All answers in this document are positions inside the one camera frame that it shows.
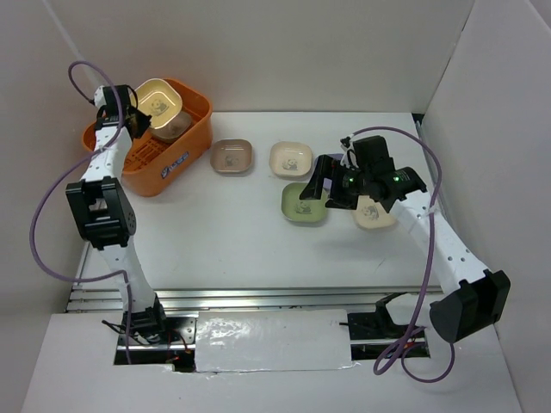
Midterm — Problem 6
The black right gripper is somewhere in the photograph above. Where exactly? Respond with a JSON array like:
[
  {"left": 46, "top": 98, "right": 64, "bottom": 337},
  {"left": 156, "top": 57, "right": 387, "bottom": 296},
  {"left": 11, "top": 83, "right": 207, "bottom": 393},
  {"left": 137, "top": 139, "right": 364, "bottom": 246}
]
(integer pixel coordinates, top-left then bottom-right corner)
[{"left": 299, "top": 154, "right": 371, "bottom": 210}]

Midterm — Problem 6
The yellow panda plate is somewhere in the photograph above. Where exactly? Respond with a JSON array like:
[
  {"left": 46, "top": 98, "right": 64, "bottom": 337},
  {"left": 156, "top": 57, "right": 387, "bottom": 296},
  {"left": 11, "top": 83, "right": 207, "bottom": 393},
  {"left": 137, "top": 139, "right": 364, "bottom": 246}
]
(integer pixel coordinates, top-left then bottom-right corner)
[{"left": 135, "top": 78, "right": 183, "bottom": 129}]

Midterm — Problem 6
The brown panda plate front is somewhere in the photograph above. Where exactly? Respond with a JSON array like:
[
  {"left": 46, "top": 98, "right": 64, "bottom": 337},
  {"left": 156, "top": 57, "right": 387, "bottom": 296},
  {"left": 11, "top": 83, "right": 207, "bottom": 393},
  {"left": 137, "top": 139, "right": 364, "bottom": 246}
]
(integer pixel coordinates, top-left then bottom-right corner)
[{"left": 151, "top": 111, "right": 193, "bottom": 144}]

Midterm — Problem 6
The brown panda plate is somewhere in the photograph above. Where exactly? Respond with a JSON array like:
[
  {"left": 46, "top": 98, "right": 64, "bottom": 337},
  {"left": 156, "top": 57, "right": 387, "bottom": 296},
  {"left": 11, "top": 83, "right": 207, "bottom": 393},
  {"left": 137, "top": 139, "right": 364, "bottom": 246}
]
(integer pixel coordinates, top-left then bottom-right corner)
[
  {"left": 151, "top": 111, "right": 193, "bottom": 144},
  {"left": 210, "top": 139, "right": 253, "bottom": 174}
]

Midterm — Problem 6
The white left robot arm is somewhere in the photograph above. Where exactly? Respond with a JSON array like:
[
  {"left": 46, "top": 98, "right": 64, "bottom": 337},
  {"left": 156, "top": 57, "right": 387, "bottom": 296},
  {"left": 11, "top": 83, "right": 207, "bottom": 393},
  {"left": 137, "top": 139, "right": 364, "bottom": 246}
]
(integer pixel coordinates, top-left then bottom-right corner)
[{"left": 65, "top": 85, "right": 170, "bottom": 344}]

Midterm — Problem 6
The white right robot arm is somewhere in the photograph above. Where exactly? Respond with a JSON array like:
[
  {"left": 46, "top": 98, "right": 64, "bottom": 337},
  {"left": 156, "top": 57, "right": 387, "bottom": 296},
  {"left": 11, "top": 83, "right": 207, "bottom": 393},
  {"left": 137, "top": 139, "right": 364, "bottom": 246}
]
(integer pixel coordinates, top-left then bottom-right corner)
[{"left": 300, "top": 155, "right": 511, "bottom": 343}]

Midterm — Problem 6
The orange plastic bin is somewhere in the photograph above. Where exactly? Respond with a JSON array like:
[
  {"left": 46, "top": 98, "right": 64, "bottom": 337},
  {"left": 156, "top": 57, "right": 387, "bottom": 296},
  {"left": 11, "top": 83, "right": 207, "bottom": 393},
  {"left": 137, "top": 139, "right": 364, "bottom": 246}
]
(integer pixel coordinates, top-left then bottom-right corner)
[{"left": 82, "top": 79, "right": 213, "bottom": 197}]

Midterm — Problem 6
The purple plate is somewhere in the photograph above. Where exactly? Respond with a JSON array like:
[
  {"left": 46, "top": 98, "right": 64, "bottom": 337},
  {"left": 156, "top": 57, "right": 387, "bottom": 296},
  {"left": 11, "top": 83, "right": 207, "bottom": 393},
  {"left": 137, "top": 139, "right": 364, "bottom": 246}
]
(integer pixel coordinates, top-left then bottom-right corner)
[{"left": 315, "top": 153, "right": 344, "bottom": 193}]

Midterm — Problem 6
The cream panda plate back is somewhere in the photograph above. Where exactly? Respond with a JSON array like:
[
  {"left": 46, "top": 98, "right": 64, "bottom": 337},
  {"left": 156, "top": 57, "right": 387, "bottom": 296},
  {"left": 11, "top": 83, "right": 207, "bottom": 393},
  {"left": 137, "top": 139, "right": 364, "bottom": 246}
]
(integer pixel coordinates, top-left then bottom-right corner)
[{"left": 269, "top": 141, "right": 313, "bottom": 178}]

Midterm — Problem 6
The cream panda plate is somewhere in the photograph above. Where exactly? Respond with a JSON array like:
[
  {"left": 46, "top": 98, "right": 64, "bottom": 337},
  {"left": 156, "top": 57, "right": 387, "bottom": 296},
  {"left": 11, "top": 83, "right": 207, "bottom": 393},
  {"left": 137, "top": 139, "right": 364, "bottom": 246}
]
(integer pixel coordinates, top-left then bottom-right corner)
[
  {"left": 351, "top": 195, "right": 396, "bottom": 231},
  {"left": 269, "top": 141, "right": 313, "bottom": 178}
]

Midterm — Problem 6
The green panda plate centre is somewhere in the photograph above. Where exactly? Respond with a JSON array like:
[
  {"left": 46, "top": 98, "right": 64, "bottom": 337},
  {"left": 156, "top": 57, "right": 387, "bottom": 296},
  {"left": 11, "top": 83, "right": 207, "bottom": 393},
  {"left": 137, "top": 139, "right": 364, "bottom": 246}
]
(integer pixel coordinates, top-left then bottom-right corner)
[{"left": 281, "top": 182, "right": 328, "bottom": 225}]

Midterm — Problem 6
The cream panda plate right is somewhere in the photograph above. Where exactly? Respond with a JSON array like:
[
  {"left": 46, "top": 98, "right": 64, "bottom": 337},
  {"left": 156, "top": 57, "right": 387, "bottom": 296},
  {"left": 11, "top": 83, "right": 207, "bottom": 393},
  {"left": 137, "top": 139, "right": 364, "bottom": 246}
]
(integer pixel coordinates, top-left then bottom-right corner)
[{"left": 351, "top": 195, "right": 396, "bottom": 231}]

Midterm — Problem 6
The brown panda plate back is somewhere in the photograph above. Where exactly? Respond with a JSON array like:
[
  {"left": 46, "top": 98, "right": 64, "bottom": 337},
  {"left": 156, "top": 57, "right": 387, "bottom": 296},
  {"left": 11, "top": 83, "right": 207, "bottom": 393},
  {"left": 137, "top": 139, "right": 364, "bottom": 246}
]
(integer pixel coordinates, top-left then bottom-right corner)
[{"left": 210, "top": 139, "right": 253, "bottom": 174}]

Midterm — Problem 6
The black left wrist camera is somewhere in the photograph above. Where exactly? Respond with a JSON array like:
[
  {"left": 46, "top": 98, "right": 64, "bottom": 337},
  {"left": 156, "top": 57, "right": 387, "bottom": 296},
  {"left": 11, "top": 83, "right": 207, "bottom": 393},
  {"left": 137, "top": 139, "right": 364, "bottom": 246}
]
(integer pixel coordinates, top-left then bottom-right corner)
[{"left": 96, "top": 84, "right": 133, "bottom": 119}]

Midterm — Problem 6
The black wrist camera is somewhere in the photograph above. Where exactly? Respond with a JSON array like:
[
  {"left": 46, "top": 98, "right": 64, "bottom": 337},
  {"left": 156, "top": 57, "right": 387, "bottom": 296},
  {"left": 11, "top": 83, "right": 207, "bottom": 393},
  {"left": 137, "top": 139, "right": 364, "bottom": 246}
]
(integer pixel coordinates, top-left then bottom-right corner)
[
  {"left": 352, "top": 135, "right": 395, "bottom": 175},
  {"left": 96, "top": 84, "right": 133, "bottom": 119}
]

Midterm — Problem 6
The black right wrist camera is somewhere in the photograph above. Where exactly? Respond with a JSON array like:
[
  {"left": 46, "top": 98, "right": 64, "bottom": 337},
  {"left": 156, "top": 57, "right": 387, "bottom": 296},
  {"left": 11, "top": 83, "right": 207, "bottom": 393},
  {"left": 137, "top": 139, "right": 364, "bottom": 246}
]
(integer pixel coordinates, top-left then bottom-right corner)
[{"left": 352, "top": 135, "right": 395, "bottom": 175}]

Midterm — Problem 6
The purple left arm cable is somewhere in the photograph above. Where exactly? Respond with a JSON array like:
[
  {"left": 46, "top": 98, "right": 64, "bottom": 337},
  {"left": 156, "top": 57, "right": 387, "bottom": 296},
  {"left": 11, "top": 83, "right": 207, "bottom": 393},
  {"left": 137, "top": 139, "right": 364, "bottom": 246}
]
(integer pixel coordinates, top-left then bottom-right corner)
[{"left": 28, "top": 60, "right": 134, "bottom": 367}]

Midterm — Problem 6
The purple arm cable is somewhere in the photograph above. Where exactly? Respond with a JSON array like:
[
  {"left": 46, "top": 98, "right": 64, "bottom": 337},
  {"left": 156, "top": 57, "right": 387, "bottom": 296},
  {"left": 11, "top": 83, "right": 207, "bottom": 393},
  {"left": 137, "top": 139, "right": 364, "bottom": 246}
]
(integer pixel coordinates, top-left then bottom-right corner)
[
  {"left": 28, "top": 60, "right": 134, "bottom": 367},
  {"left": 344, "top": 125, "right": 457, "bottom": 384}
]

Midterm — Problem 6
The aluminium rail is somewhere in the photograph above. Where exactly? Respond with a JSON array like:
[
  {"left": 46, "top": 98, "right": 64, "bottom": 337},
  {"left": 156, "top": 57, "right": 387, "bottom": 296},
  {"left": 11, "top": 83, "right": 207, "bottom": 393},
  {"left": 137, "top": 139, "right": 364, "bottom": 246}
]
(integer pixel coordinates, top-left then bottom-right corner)
[{"left": 66, "top": 286, "right": 444, "bottom": 311}]

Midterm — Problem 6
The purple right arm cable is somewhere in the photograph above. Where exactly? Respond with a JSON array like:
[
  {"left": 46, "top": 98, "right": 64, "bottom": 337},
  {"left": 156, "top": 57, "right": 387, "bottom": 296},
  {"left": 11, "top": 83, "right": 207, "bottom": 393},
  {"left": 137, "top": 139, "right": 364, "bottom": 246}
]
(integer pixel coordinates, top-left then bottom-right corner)
[{"left": 344, "top": 125, "right": 457, "bottom": 384}]

